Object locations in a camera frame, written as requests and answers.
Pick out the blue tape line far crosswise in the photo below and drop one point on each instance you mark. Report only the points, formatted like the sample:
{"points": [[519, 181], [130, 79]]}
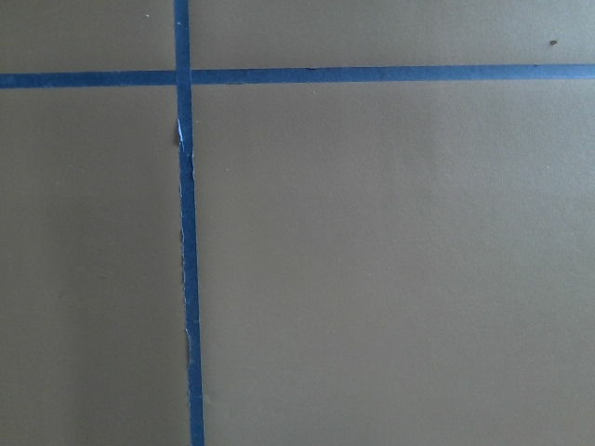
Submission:
{"points": [[254, 76]]}

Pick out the blue tape line right lengthwise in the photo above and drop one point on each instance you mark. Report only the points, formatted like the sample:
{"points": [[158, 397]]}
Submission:
{"points": [[188, 219]]}

